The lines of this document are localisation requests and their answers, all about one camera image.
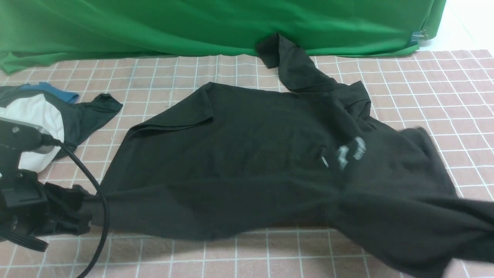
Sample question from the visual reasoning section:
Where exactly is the dark gray short-sleeve shirt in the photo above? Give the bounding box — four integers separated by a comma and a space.
0, 86, 122, 152

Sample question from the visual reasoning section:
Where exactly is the dark gray long-sleeve shirt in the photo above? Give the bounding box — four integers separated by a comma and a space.
101, 33, 494, 278

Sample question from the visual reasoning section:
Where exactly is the pink grid tablecloth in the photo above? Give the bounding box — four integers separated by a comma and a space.
1, 50, 493, 278

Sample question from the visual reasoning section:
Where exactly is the green backdrop cloth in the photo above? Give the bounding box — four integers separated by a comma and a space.
0, 0, 446, 74

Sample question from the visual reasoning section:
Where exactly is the blue binder clip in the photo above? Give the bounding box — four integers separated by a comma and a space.
409, 30, 429, 46

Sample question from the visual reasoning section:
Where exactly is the blue garment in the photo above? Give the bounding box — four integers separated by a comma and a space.
19, 81, 80, 103

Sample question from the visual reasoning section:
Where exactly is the white garment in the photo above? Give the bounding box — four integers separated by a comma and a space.
0, 93, 65, 173

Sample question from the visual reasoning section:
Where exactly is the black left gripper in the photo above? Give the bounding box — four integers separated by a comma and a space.
0, 170, 92, 252

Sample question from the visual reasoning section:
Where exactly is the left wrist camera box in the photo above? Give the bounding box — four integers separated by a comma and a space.
0, 118, 55, 154

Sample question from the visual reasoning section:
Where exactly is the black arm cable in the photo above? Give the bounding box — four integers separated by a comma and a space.
41, 133, 110, 278

